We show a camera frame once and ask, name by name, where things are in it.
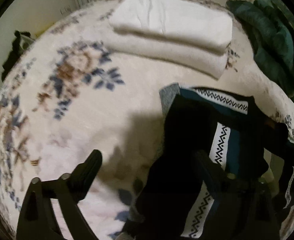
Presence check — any folded white cloth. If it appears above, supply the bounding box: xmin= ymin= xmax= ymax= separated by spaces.
xmin=110 ymin=0 xmax=232 ymax=53

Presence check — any black garment on floor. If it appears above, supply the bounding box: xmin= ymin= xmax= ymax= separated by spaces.
xmin=1 ymin=30 xmax=34 ymax=82

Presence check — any grey knit garment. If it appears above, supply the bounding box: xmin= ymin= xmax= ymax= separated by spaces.
xmin=159 ymin=83 xmax=180 ymax=117

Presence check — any black patterned-waistband underwear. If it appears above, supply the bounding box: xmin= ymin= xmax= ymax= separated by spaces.
xmin=123 ymin=87 xmax=294 ymax=239

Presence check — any floral cream bed blanket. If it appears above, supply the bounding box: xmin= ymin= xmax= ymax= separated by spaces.
xmin=0 ymin=0 xmax=294 ymax=239

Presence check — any folded cream towel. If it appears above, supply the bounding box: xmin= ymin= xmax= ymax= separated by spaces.
xmin=103 ymin=31 xmax=228 ymax=79

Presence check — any dark green garment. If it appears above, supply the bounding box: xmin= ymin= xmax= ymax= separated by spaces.
xmin=227 ymin=0 xmax=294 ymax=97

